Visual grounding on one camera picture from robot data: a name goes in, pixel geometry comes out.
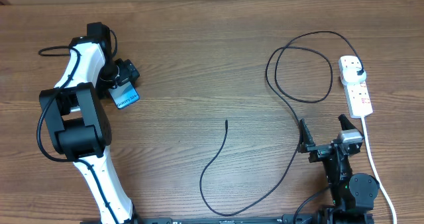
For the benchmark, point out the white power strip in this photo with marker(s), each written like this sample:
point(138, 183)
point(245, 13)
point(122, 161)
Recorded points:
point(357, 96)

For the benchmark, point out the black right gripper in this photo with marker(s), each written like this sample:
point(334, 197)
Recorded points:
point(318, 150)

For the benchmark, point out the blue Galaxy smartphone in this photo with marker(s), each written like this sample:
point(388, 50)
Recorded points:
point(124, 95)

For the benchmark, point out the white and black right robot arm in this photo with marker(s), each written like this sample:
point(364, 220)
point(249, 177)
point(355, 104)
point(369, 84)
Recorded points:
point(353, 194)

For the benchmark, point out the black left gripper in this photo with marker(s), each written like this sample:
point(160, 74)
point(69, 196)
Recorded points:
point(128, 71)

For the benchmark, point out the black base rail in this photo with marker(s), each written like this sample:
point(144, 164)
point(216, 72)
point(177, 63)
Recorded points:
point(284, 219)

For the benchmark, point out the white charger plug adapter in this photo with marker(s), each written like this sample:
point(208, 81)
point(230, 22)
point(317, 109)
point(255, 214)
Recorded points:
point(350, 76)

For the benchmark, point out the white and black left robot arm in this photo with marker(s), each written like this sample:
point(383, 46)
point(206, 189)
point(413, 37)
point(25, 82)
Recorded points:
point(77, 123)

